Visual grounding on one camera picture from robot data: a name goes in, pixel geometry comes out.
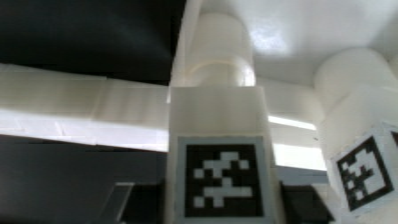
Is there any white U-shaped frame wall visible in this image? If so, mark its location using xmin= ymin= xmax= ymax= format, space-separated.
xmin=0 ymin=63 xmax=326 ymax=170

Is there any white chair leg with tag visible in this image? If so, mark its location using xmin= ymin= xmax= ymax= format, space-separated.
xmin=315 ymin=48 xmax=398 ymax=224

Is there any white chair seat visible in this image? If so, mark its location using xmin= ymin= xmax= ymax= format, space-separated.
xmin=171 ymin=0 xmax=398 ymax=130

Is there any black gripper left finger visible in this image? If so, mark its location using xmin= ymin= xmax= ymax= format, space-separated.
xmin=100 ymin=182 xmax=164 ymax=224

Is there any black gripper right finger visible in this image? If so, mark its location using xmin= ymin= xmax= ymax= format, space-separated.
xmin=281 ymin=185 xmax=335 ymax=224

